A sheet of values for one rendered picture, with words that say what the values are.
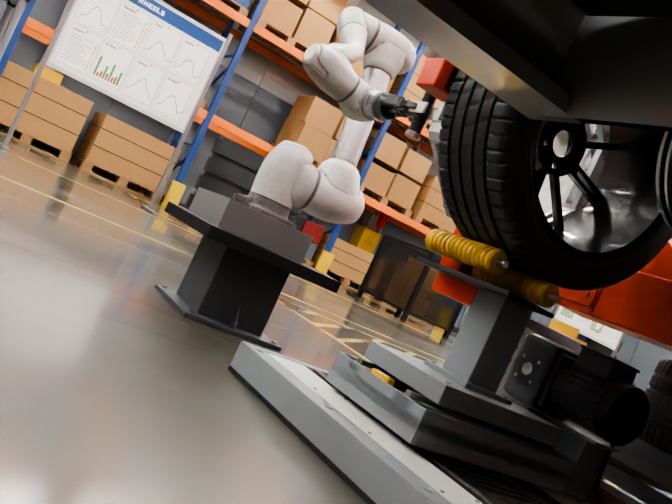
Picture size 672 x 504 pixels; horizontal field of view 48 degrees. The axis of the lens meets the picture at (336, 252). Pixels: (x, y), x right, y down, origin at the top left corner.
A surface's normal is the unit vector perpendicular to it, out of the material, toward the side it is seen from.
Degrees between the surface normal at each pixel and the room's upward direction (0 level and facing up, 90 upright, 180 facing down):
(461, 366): 90
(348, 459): 90
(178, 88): 90
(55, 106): 90
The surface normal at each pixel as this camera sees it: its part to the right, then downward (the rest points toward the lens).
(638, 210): -0.61, -0.61
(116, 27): 0.45, 0.20
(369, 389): -0.77, -0.36
